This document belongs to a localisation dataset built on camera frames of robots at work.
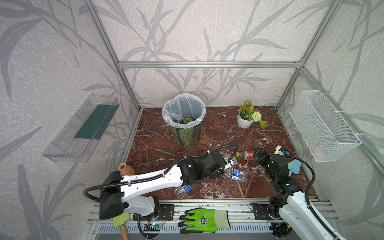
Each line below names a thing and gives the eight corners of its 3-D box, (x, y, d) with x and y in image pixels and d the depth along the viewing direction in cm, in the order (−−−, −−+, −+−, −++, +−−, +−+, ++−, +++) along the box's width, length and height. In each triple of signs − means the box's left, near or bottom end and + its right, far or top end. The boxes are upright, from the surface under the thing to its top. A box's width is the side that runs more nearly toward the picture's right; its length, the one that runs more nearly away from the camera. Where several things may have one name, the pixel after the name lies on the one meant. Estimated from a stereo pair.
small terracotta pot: (127, 178, 87) (117, 169, 77) (129, 170, 91) (120, 160, 80) (133, 178, 87) (124, 169, 77) (136, 170, 91) (127, 160, 80)
